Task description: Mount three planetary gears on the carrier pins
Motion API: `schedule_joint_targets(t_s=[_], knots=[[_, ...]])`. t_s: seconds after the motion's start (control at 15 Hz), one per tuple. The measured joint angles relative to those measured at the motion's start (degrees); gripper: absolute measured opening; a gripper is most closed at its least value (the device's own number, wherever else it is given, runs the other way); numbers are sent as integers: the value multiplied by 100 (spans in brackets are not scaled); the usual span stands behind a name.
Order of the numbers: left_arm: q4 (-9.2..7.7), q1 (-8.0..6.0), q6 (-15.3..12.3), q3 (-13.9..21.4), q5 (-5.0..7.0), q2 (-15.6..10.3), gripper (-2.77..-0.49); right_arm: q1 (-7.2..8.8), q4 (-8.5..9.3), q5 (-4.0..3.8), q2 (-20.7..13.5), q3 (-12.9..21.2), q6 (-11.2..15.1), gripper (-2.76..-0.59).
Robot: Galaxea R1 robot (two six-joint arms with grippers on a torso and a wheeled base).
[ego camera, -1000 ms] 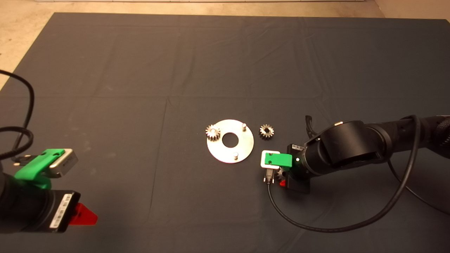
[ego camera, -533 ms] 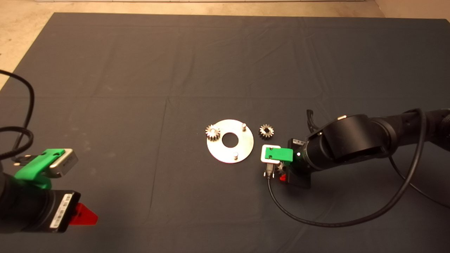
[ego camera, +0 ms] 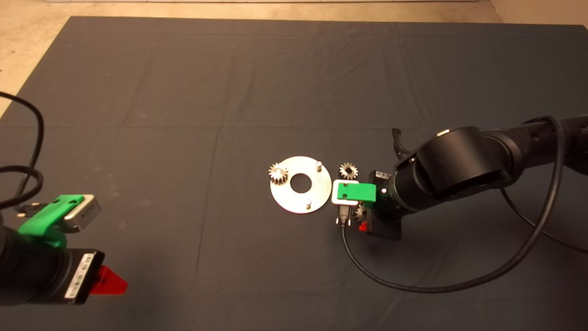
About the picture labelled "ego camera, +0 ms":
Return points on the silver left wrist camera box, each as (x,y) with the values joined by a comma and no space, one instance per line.
(85,214)

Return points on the steel planetary gear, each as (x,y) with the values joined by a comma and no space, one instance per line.
(278,174)
(349,177)
(359,212)

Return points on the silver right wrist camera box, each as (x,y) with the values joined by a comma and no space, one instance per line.
(334,193)

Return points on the green right camera mount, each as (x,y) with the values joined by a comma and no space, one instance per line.
(358,192)

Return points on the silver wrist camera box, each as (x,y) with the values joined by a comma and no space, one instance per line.
(85,214)
(334,193)

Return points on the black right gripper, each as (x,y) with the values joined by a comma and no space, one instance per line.
(385,225)

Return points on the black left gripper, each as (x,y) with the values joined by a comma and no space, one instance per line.
(76,277)

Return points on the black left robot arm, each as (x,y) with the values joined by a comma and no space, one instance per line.
(27,271)

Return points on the dark table cloth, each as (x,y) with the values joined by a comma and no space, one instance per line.
(229,92)

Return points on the round metal carrier plate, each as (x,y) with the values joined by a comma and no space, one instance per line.
(321,184)

